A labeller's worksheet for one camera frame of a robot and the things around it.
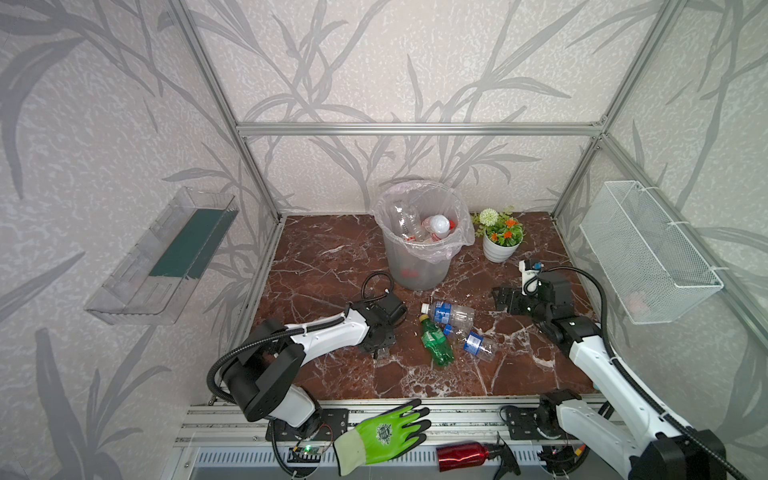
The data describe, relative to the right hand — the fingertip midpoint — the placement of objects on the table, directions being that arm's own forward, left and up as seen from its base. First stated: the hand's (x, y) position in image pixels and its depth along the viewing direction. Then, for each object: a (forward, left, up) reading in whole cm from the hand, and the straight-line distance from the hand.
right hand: (507, 281), depth 84 cm
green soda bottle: (-13, +21, -11) cm, 27 cm away
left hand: (-10, +34, -13) cm, 38 cm away
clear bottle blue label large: (-5, +17, -9) cm, 20 cm away
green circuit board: (-39, +54, -15) cm, 69 cm away
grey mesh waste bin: (+21, +24, +2) cm, 32 cm away
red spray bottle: (-40, +18, -8) cm, 45 cm away
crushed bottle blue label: (-15, +10, -10) cm, 20 cm away
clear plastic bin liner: (+26, +20, +8) cm, 34 cm away
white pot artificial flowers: (+18, -3, -1) cm, 19 cm away
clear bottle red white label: (+21, +28, +3) cm, 35 cm away
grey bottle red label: (+12, +20, +10) cm, 25 cm away
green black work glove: (-37, +35, -12) cm, 52 cm away
